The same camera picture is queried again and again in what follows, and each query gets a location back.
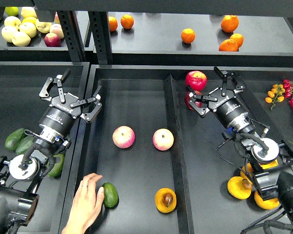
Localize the black left tray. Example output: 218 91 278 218
0 62 89 234

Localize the green avocado in tray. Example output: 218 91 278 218
47 153 65 177
15 136 35 155
5 128 26 151

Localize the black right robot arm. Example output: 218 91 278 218
186 67 293 234

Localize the black tray divider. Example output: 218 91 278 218
163 74 194 234

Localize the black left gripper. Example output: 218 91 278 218
39 69 102 134

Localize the red cherry tomato bunch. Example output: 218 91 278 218
283 79 293 98

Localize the black centre tray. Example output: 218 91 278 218
58 64 293 234

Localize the pink apple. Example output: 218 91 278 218
152 128 174 151
112 126 135 149

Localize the pink apple left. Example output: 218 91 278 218
112 126 135 149

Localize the black tray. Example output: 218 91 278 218
58 64 293 234
0 62 89 234

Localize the pink peach on shelf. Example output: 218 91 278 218
49 23 64 39

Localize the pink apple right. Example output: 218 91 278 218
152 128 174 151

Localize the bright red apple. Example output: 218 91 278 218
185 71 207 91

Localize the green lime on shelf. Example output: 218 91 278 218
5 6 19 16

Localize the pale yellow apple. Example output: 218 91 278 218
4 16 21 29
11 32 31 47
19 22 37 38
1 26 18 43
35 19 52 34

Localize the green avocado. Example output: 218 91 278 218
5 128 26 151
15 136 35 155
102 182 119 208
47 153 65 177

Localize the bare human hand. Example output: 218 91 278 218
62 173 104 234

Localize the orange on shelf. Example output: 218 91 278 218
230 33 244 48
221 15 239 33
181 28 196 44
121 14 134 29
108 16 118 32
218 39 239 52

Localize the black shelf post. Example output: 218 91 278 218
88 11 113 65
57 11 86 62

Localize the red apple on shelf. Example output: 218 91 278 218
44 33 61 47

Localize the orange cherry tomato bunch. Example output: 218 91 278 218
265 84 285 110

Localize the dark red apple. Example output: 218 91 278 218
184 90 203 111

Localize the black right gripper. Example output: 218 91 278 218
185 66 250 128

